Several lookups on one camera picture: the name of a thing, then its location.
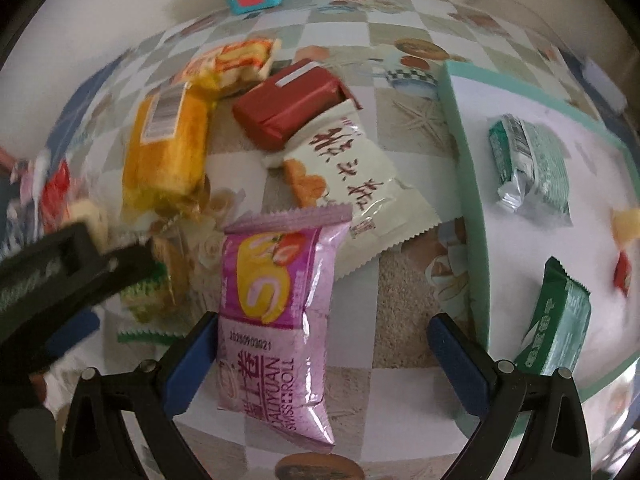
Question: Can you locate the clear packaged round bun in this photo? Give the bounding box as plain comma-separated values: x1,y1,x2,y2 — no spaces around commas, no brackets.
53,170,126,252

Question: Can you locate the teal-rimmed white tray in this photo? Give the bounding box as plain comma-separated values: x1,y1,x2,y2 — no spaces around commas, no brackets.
437,58,640,441

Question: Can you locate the silver green small packet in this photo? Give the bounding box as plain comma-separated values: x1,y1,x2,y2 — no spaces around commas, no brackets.
488,114,573,228

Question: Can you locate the white wall box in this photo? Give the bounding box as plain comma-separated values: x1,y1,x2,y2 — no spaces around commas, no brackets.
582,58,628,115

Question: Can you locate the red snack packet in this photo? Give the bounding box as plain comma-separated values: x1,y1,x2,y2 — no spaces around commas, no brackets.
39,158,70,234

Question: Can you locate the green-edged clear pastry packet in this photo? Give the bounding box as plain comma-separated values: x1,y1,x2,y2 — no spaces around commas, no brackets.
117,231,195,346

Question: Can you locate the white rice cracker packet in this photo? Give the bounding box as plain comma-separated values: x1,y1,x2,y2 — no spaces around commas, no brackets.
264,101,439,278

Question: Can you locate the dark red wrapped box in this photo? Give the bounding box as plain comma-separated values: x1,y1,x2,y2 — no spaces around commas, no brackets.
232,58,361,152

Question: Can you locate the orange red wafer packet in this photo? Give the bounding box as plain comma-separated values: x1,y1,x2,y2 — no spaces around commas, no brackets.
171,37,281,100

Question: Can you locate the orange cake packet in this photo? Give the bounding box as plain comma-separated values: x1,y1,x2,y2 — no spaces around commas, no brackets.
122,82,209,222

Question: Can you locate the pink swiss roll packet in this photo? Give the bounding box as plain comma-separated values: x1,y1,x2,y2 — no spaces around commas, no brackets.
217,204,352,450

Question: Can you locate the green biscuit packet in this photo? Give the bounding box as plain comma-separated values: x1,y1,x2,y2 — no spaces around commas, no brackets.
514,257,591,376

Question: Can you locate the yellow jelly cup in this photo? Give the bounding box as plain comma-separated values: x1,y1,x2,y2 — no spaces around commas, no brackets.
611,207,640,250

